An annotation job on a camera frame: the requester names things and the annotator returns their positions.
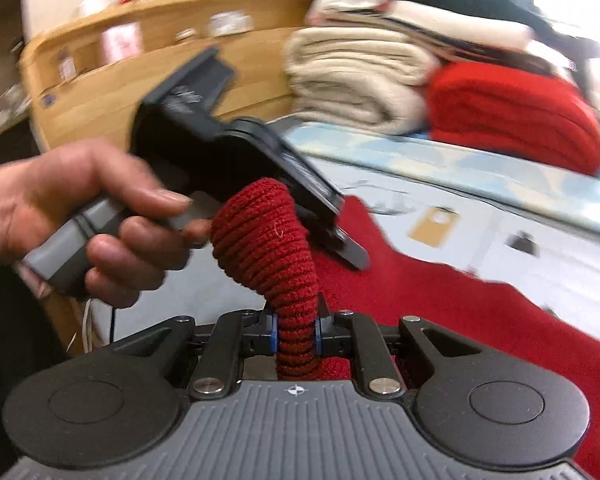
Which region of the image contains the dark red knit garment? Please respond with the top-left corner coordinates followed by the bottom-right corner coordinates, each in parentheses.
top-left (210, 179), bottom-right (600, 479)

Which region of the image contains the person's left hand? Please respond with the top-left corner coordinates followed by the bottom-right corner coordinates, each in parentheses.
top-left (0, 139), bottom-right (211, 309)

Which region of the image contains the wooden bed headboard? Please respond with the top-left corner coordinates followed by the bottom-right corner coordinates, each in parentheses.
top-left (20, 0), bottom-right (313, 151)

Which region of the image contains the small white box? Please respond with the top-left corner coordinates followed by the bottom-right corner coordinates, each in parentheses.
top-left (208, 11), bottom-right (253, 38)

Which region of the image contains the folded cream blanket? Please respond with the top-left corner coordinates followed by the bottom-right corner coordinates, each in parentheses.
top-left (285, 26), bottom-right (441, 136)

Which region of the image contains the stack of white folded linens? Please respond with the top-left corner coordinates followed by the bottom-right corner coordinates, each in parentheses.
top-left (306, 0), bottom-right (576, 76)

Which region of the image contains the deer print bed sheet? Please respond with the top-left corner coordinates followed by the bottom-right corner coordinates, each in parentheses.
top-left (86, 156), bottom-right (600, 348)

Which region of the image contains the folded red blanket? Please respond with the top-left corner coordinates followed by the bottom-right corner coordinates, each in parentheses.
top-left (427, 62), bottom-right (600, 176)

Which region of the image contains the light blue patterned sheet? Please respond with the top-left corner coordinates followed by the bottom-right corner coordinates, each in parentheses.
top-left (283, 122), bottom-right (600, 235)

